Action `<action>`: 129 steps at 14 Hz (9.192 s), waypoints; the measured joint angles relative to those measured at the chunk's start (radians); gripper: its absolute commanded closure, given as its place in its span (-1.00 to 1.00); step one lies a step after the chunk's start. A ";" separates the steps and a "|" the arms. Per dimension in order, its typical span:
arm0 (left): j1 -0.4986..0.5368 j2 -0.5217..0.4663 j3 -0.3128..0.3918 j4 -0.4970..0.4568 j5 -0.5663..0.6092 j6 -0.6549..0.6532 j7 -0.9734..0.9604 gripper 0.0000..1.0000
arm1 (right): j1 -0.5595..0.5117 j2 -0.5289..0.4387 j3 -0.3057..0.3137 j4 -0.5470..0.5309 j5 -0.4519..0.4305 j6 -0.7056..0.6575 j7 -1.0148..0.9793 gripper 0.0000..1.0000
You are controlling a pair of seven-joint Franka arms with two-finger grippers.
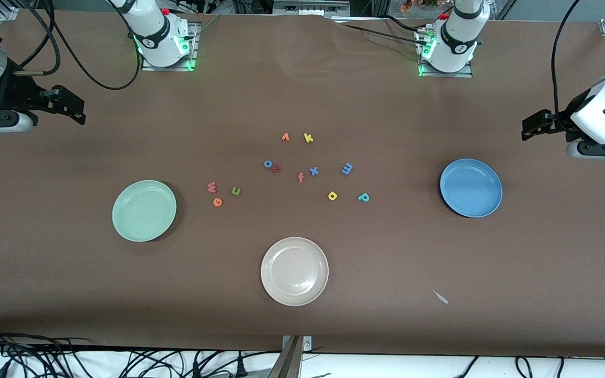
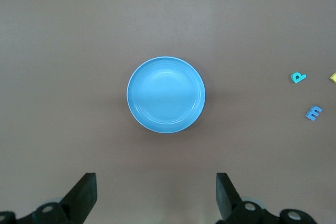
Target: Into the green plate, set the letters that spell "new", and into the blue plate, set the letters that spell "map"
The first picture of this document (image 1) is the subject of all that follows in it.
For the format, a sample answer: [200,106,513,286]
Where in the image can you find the brown table cover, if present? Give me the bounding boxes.
[0,8,605,358]

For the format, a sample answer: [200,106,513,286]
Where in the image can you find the long black base cable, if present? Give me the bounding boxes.
[340,23,424,46]

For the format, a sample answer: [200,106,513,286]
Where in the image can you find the grey metal bar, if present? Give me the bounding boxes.
[267,336,303,378]

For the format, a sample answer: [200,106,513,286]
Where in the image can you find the short black base cable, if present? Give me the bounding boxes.
[384,15,425,32]

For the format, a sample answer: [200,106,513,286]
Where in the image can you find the blue plate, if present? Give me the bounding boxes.
[440,159,503,218]

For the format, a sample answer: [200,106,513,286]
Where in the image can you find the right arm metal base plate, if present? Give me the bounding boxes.
[141,22,199,72]

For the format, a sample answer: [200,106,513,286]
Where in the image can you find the orange flowers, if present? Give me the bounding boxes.
[400,0,440,14]

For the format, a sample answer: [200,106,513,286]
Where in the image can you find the black right arm loop cable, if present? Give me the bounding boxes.
[43,0,143,91]

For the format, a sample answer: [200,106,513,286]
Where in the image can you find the silver table edge bracket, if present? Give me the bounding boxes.
[282,336,312,352]

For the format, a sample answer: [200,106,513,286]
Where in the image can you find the beige plate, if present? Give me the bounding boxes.
[260,237,329,307]

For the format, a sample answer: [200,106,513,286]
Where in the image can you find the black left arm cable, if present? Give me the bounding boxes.
[550,0,581,132]

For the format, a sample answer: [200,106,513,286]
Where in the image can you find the green plate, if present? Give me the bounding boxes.
[112,180,178,243]

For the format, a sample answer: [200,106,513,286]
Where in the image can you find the grey metal box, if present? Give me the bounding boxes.
[273,0,350,16]

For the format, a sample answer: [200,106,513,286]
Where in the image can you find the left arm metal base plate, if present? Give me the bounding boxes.
[417,29,474,78]

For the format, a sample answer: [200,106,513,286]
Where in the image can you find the black cable with gold plug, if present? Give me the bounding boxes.
[14,0,62,78]

